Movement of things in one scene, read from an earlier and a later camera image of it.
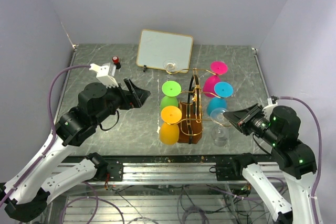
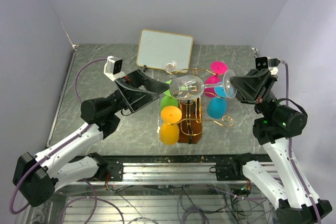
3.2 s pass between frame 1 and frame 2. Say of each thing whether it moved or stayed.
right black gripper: moved
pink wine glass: stayed
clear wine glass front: moved
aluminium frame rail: stayed
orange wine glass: stayed
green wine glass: stayed
